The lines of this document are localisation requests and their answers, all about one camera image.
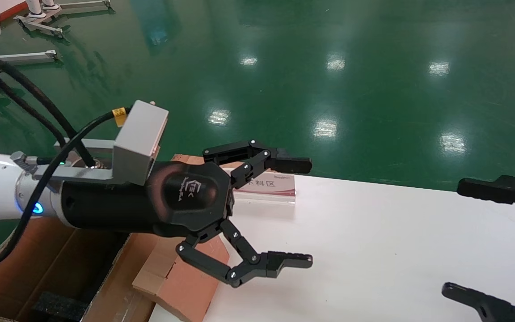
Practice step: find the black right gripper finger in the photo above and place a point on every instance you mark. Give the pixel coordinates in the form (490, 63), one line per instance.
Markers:
(490, 308)
(485, 190)

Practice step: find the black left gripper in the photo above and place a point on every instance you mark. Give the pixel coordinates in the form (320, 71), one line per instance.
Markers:
(181, 197)

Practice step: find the small cardboard box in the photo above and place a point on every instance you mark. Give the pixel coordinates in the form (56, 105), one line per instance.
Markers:
(190, 286)

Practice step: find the large cardboard box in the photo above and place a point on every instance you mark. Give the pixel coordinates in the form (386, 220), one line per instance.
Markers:
(119, 290)

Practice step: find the acrylic sign with red print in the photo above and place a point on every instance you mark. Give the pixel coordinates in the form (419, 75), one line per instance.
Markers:
(271, 188)

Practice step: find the brown wooden board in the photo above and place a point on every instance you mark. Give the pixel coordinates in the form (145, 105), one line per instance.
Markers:
(186, 158)

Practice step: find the black foam block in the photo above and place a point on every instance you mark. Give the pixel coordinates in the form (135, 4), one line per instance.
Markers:
(58, 307)

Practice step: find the white stand leg with casters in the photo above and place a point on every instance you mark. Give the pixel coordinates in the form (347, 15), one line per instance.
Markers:
(83, 5)
(38, 26)

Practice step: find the white metal floor bar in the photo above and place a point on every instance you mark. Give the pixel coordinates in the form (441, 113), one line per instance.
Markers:
(25, 57)

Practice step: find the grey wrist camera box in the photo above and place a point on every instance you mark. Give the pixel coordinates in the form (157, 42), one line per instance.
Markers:
(139, 138)

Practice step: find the grey metal camera bracket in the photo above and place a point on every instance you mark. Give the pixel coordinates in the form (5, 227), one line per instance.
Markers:
(83, 173)

